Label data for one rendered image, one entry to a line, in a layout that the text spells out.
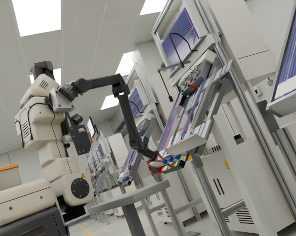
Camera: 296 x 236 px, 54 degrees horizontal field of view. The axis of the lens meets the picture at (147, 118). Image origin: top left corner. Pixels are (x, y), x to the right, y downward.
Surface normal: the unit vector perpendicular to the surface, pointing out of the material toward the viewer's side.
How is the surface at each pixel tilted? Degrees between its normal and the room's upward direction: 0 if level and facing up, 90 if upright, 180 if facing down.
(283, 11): 90
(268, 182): 90
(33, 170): 90
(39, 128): 90
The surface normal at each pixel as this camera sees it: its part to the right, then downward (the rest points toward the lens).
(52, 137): 0.65, -0.39
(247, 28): 0.28, -0.29
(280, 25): -0.89, 0.29
